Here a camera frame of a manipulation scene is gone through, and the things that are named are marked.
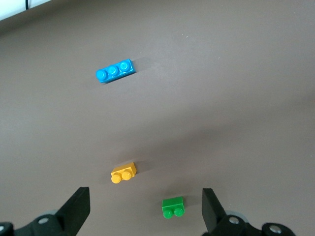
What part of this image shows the green two-stud block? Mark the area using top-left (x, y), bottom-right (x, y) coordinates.
top-left (161, 196), bottom-right (186, 220)

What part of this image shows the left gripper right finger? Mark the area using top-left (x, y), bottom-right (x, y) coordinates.
top-left (201, 188), bottom-right (300, 236)

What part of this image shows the brown paper table cover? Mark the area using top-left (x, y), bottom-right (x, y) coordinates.
top-left (0, 0), bottom-right (315, 236)

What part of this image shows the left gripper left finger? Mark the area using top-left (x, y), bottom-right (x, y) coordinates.
top-left (0, 186), bottom-right (91, 236)

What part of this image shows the yellow two-stud block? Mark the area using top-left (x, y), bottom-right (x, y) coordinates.
top-left (110, 162), bottom-right (138, 184)

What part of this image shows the blue three-stud block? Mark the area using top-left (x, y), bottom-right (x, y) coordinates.
top-left (95, 58), bottom-right (137, 84)

